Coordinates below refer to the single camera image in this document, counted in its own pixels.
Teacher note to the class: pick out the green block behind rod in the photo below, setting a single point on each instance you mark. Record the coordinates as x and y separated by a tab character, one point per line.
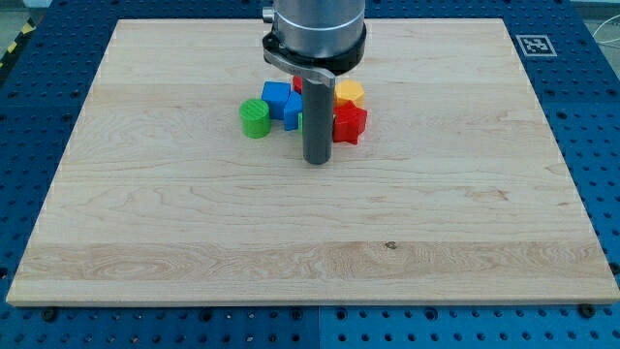
300	123

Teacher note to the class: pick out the light wooden board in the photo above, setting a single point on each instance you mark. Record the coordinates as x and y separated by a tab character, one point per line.
456	193

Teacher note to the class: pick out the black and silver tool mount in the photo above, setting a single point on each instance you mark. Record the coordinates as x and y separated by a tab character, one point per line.
321	70

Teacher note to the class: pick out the yellow hexagon block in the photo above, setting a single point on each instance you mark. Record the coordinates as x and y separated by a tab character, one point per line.
349	90

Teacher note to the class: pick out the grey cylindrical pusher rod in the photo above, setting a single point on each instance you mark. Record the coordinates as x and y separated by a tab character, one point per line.
317	121

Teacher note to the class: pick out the white fiducial marker tag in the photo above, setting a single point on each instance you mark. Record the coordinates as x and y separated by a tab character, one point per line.
535	45

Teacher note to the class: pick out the red block behind rod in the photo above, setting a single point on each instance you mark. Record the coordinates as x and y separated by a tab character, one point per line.
297	84

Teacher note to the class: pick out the blue cube block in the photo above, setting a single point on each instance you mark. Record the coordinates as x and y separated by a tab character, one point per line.
276	95

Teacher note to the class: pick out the red star block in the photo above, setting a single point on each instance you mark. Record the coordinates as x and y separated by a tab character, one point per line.
349	123

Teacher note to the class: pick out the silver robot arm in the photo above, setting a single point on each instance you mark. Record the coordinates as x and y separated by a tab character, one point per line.
317	40

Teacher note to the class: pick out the blue angular block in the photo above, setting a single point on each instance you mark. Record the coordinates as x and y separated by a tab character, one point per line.
292	109

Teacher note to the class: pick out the green cylinder block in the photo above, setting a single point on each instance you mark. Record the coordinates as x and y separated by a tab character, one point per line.
255	118

